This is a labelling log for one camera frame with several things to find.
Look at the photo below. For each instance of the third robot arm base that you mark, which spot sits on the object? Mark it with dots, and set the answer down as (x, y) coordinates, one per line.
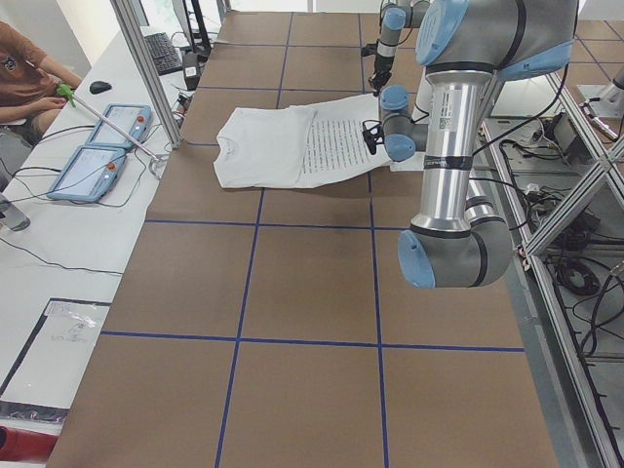
(605, 101)

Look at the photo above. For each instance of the seated person brown shirt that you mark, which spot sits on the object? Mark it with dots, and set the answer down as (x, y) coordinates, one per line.
(29, 82)

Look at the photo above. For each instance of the black computer mouse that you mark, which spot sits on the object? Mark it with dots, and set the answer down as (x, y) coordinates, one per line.
(98, 87)

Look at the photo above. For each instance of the white printed t-shirt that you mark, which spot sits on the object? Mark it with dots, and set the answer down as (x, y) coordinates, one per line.
(301, 146)

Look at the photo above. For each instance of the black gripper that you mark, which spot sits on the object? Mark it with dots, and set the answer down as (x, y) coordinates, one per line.
(381, 66)

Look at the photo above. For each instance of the near blue teach pendant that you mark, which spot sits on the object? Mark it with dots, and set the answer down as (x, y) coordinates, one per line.
(89, 174)

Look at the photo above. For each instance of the white central pedestal column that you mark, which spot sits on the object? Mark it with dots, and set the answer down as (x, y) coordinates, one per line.
(420, 116)

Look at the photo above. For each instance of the black keyboard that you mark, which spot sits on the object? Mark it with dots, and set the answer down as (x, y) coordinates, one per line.
(163, 53)

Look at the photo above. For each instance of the blue teach pendant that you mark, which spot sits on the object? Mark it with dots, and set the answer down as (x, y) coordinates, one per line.
(134, 119)
(89, 174)

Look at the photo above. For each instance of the aluminium frame post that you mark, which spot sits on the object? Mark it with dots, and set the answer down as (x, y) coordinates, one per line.
(132, 33)

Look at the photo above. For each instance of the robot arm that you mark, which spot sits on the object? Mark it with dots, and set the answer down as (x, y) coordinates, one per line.
(395, 16)
(467, 50)

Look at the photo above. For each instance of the far blue teach pendant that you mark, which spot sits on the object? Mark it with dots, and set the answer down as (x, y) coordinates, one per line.
(134, 119)

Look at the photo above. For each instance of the black power adapter labelled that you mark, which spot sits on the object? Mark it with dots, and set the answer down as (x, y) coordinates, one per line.
(191, 71)

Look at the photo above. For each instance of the metal rod green tip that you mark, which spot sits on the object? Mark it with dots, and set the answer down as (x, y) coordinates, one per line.
(65, 91)

